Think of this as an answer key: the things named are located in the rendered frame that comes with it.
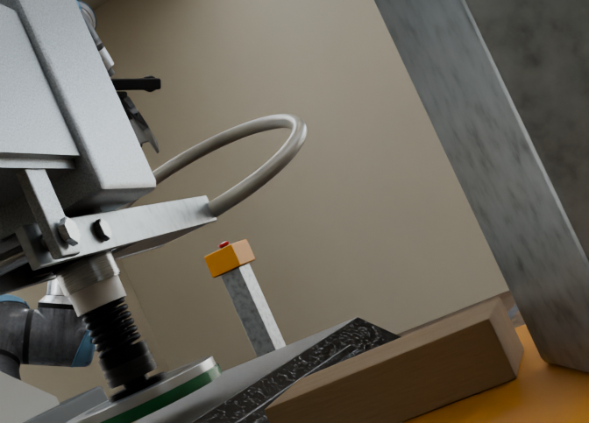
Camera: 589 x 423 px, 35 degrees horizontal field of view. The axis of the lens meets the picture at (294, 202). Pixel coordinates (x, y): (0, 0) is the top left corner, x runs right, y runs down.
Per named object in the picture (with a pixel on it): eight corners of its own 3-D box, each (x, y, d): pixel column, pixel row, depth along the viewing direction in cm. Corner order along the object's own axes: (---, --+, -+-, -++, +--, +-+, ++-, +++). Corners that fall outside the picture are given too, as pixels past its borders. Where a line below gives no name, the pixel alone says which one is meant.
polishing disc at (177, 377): (88, 417, 135) (84, 409, 136) (223, 356, 136) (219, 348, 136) (46, 447, 114) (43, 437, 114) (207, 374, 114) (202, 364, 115)
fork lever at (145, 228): (68, 253, 101) (49, 211, 101) (-76, 323, 105) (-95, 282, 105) (235, 211, 169) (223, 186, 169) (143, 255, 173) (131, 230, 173)
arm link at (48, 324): (32, 363, 262) (59, 101, 271) (95, 367, 264) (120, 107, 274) (26, 366, 247) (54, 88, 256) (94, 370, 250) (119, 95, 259)
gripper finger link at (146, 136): (139, 164, 202) (116, 133, 204) (162, 150, 203) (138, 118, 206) (138, 158, 199) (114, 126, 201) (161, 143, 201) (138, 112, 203)
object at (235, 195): (307, 178, 164) (299, 164, 163) (71, 289, 174) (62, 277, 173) (311, 100, 209) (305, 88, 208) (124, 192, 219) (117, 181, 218)
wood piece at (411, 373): (524, 350, 81) (499, 296, 81) (517, 379, 71) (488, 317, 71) (321, 429, 86) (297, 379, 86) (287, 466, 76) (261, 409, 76)
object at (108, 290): (114, 299, 122) (103, 274, 122) (68, 320, 123) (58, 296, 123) (134, 292, 129) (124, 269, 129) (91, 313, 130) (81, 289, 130)
